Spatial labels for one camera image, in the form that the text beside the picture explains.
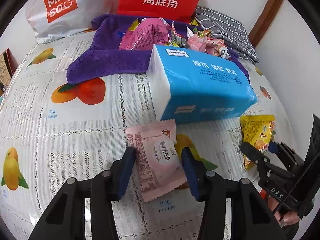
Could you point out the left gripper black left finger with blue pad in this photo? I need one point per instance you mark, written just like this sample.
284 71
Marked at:
64 217

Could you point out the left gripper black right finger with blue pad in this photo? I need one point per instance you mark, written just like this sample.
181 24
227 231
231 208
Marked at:
251 216

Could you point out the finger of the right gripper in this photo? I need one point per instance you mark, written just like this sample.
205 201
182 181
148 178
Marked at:
286 155

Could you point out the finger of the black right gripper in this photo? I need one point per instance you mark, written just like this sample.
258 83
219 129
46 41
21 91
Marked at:
260 160

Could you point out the pale pink snack packet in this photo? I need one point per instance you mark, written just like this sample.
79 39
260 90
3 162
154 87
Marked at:
159 167

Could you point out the large magenta snack bag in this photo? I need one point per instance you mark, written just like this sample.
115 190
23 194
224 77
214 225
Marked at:
144 34

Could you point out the person's right hand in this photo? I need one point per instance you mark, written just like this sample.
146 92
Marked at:
285 217

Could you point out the blue tissue pack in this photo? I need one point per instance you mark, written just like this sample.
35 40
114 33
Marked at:
191 86

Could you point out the panda print snack packet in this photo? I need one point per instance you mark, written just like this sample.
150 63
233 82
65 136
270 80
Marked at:
216 47

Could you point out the grey plaid folded cloth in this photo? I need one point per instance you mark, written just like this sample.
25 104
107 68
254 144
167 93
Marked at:
228 29

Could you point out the green yellow snack packet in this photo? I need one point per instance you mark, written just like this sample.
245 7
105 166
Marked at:
176 38

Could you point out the red framed picture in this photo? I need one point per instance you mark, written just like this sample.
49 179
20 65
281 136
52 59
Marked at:
8 67

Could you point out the purple towel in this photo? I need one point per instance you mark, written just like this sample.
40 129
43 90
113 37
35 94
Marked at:
104 57

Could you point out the white Miniso plastic bag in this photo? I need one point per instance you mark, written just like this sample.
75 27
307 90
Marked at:
54 19

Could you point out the brown wooden door frame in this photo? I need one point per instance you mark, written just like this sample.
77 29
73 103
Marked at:
264 21

